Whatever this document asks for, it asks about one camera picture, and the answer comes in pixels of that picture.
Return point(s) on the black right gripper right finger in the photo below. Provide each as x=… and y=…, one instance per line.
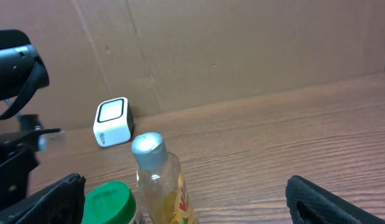
x=310, y=204

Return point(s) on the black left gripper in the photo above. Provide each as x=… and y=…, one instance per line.
x=17, y=158

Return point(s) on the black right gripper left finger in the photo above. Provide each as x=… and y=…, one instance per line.
x=61, y=202

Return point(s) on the green lid white jar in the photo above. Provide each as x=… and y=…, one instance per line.
x=111, y=203

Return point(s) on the yellow oil bottle silver cap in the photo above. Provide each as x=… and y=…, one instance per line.
x=160, y=182

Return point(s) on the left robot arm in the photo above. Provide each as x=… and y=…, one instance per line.
x=22, y=73

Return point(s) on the white barcode scanner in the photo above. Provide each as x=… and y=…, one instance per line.
x=114, y=122

